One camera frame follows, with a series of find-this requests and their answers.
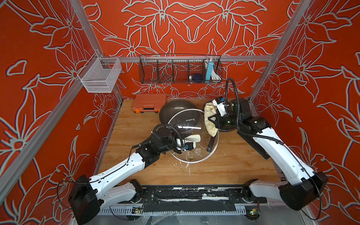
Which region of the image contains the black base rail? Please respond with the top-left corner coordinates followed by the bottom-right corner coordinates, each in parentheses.
top-left (134, 185), bottom-right (268, 213)

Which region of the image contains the light blue white brush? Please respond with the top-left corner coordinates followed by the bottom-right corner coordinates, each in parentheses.
top-left (204, 58), bottom-right (221, 83)

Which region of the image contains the pan with white-handled lid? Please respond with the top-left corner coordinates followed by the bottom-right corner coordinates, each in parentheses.
top-left (159, 100), bottom-right (200, 126)

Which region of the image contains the black frying pan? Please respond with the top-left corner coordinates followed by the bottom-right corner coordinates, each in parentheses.
top-left (204, 100), bottom-right (220, 152)

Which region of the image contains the black wire basket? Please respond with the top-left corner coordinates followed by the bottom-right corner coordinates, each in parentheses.
top-left (139, 54), bottom-right (224, 84)

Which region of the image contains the blue round object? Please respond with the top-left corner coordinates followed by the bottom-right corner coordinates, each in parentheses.
top-left (192, 73), bottom-right (204, 83)

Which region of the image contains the clear plastic basket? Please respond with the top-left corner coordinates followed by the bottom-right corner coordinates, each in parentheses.
top-left (78, 58), bottom-right (122, 93)

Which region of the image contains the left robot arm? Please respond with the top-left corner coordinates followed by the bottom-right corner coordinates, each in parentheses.
top-left (68, 124), bottom-right (201, 225)

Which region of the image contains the glass lid with white handle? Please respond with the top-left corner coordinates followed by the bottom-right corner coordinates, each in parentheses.
top-left (170, 109), bottom-right (219, 164)

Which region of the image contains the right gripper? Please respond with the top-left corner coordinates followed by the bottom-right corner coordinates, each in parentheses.
top-left (206, 112), bottom-right (242, 129)

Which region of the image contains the orange tool case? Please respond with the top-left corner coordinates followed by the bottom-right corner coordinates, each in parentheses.
top-left (132, 93), bottom-right (167, 113)

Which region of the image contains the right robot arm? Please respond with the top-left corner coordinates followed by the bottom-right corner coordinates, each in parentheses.
top-left (205, 97), bottom-right (328, 211)

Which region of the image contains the yellow cloth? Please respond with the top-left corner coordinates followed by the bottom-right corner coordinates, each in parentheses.
top-left (203, 102), bottom-right (219, 137)

